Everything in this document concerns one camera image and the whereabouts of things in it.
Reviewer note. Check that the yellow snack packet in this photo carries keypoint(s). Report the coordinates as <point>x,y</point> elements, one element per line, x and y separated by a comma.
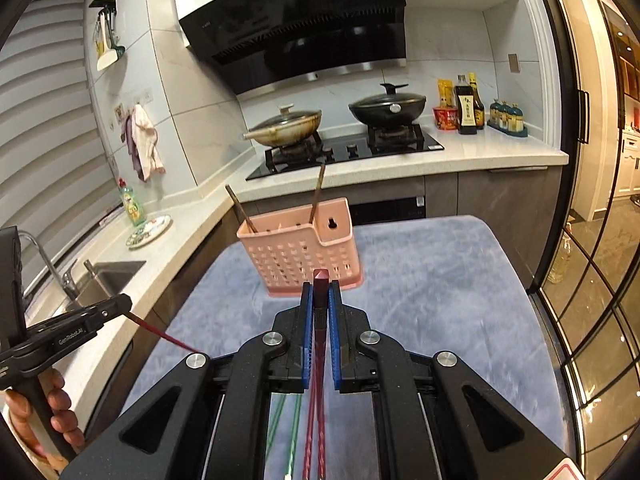
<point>446,93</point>

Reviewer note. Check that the pink perforated utensil holder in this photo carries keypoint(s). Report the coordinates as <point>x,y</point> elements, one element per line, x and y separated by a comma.
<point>288,245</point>

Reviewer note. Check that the hanging utensil rack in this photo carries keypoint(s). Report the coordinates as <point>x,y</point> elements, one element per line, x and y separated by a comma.
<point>108,49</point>

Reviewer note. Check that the black gas stove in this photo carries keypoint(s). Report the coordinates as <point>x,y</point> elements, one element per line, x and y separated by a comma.
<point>315,152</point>

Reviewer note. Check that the spice jar rack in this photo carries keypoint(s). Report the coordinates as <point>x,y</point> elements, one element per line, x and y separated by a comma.
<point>507,118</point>

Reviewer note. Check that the green chopstick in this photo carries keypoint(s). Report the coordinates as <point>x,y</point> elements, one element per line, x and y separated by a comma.
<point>274,421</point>
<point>292,441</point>

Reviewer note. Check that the chrome sink faucet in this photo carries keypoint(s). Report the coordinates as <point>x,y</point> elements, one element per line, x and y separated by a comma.
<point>50,264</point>

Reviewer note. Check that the dark red chopstick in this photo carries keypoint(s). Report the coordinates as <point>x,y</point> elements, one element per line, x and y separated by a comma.
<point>159,333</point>

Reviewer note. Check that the beige wok with lid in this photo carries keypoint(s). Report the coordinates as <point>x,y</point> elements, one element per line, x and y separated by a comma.
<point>288,127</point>

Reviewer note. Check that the stainless steel sink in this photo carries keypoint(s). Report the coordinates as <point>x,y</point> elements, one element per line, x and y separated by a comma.
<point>101,280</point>

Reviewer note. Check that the brown wooden chopstick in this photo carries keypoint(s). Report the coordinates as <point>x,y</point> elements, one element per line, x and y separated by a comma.
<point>317,192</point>
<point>238,205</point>

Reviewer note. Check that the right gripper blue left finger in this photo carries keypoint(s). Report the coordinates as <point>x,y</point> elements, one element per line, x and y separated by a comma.
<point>307,309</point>

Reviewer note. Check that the maroon chopstick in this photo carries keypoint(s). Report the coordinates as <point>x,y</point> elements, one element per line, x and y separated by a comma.
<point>321,422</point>
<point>321,289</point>

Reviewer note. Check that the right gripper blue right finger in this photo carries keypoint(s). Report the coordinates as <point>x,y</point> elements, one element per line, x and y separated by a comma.
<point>334,297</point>

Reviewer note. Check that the dark soy sauce bottle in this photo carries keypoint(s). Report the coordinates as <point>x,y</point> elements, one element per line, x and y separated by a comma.
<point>465,106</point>

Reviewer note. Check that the black range hood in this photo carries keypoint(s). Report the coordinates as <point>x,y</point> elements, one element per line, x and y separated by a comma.
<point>256,45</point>

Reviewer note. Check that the green dish soap bottle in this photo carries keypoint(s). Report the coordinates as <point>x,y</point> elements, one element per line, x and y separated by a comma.
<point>133,208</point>

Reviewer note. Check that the black wok with lid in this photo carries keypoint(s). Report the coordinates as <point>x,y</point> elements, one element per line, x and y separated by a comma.
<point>390,110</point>

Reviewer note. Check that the patterned ceramic plate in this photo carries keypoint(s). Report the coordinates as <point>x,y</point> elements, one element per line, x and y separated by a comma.
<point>148,232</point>

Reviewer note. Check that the red instant noodle cup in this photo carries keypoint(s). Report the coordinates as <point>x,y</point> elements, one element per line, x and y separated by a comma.
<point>445,118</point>

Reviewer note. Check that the person's left hand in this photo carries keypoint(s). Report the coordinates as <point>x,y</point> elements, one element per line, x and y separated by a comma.
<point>64,421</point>

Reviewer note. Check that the pink and purple hanging towels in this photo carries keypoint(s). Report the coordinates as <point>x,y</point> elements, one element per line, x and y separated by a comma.
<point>140,136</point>

